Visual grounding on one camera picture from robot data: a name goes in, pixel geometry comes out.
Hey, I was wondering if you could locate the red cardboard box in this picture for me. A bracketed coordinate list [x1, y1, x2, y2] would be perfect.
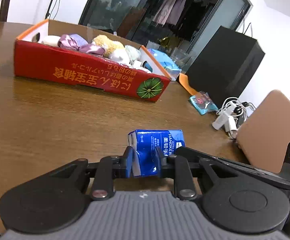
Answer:
[14, 20, 171, 102]

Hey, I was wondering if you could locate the tan leather chair back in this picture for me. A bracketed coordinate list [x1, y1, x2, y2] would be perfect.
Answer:
[236, 90, 290, 173]

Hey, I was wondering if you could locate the yellow white plush toy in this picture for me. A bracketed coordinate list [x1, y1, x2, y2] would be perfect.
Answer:
[92, 35, 130, 65]

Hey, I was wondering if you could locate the teal snack packet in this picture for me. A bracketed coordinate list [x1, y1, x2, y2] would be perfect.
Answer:
[189, 92, 218, 115]

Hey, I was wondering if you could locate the hanging clothes rack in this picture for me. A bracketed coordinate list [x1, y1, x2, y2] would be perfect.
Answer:
[152, 0, 226, 28]

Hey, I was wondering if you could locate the blue tissue pack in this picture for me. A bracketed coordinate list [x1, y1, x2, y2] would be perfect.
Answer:
[127, 129, 185, 177]

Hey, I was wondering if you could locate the white charger cable bundle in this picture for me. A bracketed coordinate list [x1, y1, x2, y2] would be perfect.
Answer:
[211, 96, 257, 139]

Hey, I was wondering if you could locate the pink satin cloth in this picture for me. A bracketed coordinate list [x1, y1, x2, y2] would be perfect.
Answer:
[57, 34, 105, 56]

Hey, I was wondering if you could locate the blue plastic wipes bag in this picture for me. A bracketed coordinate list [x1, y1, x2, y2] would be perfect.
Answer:
[148, 48, 181, 81]

